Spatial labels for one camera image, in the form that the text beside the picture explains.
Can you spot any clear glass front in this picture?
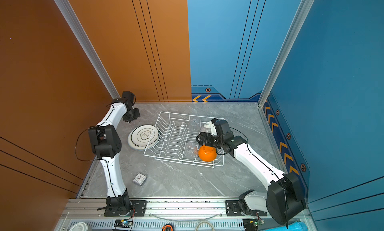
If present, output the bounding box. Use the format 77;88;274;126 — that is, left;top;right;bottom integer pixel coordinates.
183;142;198;160

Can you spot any clear glass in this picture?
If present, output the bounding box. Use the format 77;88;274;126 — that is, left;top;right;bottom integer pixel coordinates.
183;142;198;160
189;119;200;129

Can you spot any clear glass back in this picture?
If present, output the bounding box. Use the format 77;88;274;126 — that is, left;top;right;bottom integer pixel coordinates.
189;119;200;129

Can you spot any white wire dish rack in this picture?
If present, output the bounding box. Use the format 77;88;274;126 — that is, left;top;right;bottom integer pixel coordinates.
144;112;224;168

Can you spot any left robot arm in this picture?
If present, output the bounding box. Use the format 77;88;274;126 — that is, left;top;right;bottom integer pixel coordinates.
88;91;140;216

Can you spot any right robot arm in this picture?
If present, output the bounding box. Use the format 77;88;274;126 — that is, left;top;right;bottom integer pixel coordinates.
196;119;307;226

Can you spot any orange bowl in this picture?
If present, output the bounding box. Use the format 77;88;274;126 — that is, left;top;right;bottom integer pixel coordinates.
198;145;217;162

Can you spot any small white square clock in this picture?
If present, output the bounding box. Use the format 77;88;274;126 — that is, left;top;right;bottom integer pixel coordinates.
133;173;147;186

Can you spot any circuit board right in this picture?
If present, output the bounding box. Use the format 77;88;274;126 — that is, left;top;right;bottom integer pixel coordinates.
243;219;265;231

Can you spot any orange black round object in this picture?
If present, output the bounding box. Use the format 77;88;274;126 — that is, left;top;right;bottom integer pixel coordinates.
162;224;174;231

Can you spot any green circuit board left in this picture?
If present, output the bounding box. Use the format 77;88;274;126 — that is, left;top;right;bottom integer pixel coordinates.
114;219;133;231

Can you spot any white round container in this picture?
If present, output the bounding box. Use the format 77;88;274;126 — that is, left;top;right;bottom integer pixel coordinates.
69;222;92;231

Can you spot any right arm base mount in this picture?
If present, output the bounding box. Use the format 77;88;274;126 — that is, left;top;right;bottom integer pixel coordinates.
225;200;268;217

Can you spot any white cable loop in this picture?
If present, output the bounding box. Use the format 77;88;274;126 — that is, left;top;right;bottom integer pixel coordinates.
194;219;216;231

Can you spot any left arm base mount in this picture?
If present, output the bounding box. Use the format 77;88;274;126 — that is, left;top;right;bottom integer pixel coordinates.
104;200;147;217

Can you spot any aluminium front rail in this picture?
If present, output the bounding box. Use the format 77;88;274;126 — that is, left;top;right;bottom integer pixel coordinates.
61;197;313;220

